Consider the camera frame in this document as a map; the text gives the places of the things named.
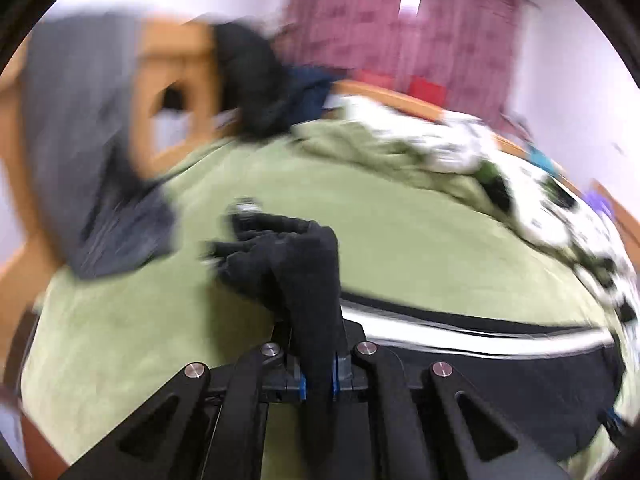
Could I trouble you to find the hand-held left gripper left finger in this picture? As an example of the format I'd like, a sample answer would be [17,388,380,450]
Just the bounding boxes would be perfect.
[60,322,308,480]

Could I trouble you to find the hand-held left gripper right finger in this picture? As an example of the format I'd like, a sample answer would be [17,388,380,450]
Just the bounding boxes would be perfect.
[330,317,573,480]

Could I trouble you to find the black pants with striped waistband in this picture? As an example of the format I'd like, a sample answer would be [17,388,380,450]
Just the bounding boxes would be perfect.
[200,197,628,480]

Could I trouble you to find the green fleece blanket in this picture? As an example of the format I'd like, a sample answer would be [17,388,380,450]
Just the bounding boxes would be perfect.
[20,120,640,480]

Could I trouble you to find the white floral quilt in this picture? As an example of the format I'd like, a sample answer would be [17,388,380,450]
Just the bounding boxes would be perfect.
[295,95,640,321]

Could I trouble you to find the navy blue garment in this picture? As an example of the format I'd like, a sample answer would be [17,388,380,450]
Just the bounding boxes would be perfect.
[280,65,347,126]

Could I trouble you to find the teal patterned pillow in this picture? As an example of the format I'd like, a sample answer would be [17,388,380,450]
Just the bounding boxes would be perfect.
[529,147,557,172]

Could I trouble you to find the red chair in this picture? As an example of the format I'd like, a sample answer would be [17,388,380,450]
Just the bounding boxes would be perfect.
[407,76,447,107]
[357,70,397,92]

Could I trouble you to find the black jacket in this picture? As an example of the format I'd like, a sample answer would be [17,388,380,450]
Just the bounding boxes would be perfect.
[212,20,301,141]

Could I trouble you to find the purple plush toy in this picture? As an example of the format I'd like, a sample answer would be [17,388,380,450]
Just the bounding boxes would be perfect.
[586,191,615,217]

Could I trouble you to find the grey jeans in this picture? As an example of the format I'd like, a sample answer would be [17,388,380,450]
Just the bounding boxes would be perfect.
[20,10,181,281]

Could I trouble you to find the pink patterned curtain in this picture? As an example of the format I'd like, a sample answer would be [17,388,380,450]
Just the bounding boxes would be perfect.
[285,0,526,126]

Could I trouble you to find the wooden bed frame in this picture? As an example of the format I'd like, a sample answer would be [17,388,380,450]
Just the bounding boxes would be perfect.
[0,17,635,311]

